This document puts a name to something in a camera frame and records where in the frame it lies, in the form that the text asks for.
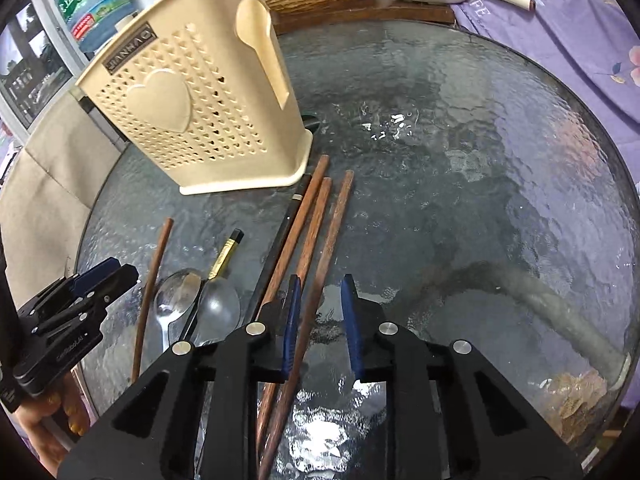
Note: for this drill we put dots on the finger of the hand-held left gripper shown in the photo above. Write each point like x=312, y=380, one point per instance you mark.
x=92, y=272
x=120, y=280

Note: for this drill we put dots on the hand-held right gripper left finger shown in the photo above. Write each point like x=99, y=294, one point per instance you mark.
x=292, y=325

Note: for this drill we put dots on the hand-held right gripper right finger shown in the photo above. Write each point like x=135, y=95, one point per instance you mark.
x=352, y=332

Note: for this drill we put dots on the beige plastic utensil holder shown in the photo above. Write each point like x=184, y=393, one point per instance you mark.
x=165, y=125

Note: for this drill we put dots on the person's left hand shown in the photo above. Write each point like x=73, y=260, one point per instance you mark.
x=45, y=420

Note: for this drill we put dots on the thin brown wooden chopstick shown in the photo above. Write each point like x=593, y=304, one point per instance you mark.
x=152, y=280

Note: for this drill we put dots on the metal spoon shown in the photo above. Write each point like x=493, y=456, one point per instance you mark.
x=217, y=305
x=177, y=292

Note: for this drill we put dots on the black and gold chopstick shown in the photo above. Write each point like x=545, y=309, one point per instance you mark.
x=225, y=255

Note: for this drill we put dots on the beige cloth cover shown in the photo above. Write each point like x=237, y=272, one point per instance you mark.
x=45, y=185

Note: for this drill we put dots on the glass window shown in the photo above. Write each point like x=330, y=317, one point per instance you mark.
x=35, y=50

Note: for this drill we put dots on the blue water jug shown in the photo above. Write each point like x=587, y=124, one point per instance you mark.
x=95, y=0

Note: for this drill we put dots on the purple floral cloth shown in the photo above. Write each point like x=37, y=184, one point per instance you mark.
x=565, y=35

